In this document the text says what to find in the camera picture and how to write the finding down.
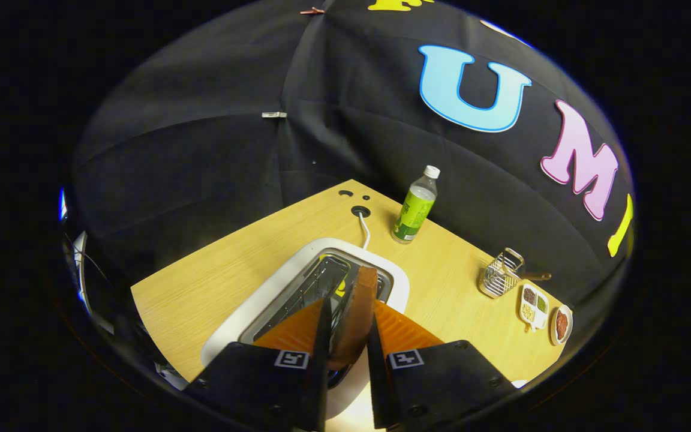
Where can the white round plate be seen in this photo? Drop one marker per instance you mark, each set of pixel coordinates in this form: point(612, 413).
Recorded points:
point(570, 315)

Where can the brown steak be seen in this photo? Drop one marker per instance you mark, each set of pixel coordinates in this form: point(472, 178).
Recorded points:
point(561, 324)

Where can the green label water bottle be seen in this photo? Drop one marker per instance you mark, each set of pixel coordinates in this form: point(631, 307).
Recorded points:
point(412, 213)

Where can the black backdrop cloth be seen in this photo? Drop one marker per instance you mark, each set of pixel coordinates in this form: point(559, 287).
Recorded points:
point(201, 150)

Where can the silver cloth clip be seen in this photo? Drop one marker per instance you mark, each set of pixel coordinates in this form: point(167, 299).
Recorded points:
point(273, 114)

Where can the white toaster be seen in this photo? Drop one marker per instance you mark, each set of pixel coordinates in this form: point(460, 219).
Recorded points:
point(273, 282)

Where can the toasted bread slice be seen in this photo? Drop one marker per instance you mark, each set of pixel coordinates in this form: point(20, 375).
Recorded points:
point(357, 312)

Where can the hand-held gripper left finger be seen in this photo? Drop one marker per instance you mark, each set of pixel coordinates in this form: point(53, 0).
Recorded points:
point(261, 378)

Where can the orange cloth clip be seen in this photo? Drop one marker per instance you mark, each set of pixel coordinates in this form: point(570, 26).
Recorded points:
point(312, 11)

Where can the pile of yellow beans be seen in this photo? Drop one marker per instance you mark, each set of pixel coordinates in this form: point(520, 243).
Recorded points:
point(527, 312)

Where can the white divided dish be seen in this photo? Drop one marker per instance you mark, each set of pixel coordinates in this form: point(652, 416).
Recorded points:
point(534, 321)

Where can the pile of red beans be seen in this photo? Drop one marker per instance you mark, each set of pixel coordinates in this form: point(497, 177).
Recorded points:
point(529, 295)

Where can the pile of green beans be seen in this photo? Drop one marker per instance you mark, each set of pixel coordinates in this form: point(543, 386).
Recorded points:
point(542, 304)

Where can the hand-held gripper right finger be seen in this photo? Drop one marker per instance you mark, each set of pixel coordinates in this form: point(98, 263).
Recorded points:
point(441, 378)

